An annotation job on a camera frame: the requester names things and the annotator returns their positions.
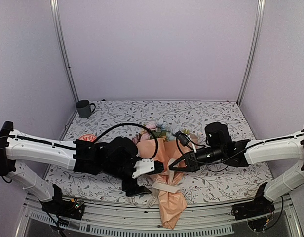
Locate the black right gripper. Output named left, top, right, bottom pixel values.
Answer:
left=169, top=146, right=225, bottom=173

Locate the white lace ribbon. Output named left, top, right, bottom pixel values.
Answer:
left=143, top=158, right=180, bottom=208

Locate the pale pink white flower stem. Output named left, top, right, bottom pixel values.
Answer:
left=140, top=122, right=157, bottom=141

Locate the beige wrapping paper sheet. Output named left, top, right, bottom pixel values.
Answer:
left=151, top=138, right=192, bottom=230

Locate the blue fake flower stem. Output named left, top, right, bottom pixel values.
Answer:
left=156, top=119, right=177, bottom=141

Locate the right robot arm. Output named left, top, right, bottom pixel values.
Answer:
left=169, top=122, right=304, bottom=215

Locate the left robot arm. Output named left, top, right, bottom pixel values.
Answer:
left=0, top=121, right=156, bottom=214

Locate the right arm base board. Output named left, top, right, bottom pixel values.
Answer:
left=231, top=201, right=275, bottom=232

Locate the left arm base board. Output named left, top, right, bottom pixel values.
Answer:
left=41, top=198, right=85, bottom=220

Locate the red white patterned dish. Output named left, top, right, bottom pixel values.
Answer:
left=78, top=134, right=97, bottom=142

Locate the dark grey mug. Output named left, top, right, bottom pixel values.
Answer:
left=76, top=99, right=96, bottom=119

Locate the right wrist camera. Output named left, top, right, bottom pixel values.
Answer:
left=175, top=131, right=198, bottom=153

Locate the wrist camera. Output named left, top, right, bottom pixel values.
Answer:
left=175, top=131, right=198, bottom=153
left=132, top=159, right=164, bottom=179

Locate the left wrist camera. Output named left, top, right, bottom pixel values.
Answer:
left=132, top=159, right=164, bottom=179

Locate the left aluminium frame post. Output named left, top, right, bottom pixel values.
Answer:
left=50, top=0, right=79, bottom=103

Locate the aluminium frame post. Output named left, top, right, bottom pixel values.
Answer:
left=236, top=0, right=266, bottom=107
left=50, top=0, right=79, bottom=103

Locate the right aluminium frame post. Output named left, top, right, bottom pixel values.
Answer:
left=236, top=0, right=266, bottom=107

